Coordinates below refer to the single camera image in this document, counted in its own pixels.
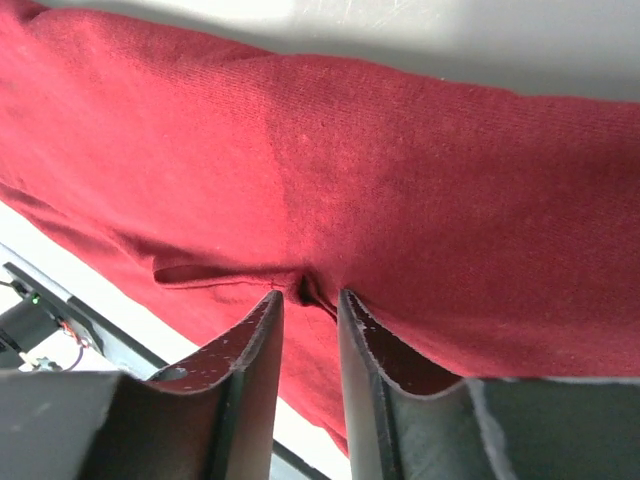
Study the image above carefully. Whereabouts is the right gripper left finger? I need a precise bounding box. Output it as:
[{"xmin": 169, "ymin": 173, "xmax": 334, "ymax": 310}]
[{"xmin": 1, "ymin": 291, "xmax": 284, "ymax": 479}]

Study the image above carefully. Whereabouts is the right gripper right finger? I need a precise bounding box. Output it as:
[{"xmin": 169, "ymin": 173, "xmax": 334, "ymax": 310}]
[{"xmin": 337, "ymin": 290, "xmax": 639, "ymax": 480}]

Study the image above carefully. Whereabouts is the dark red t-shirt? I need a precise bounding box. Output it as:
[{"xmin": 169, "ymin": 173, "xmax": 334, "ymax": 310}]
[{"xmin": 1, "ymin": 1, "xmax": 639, "ymax": 448}]

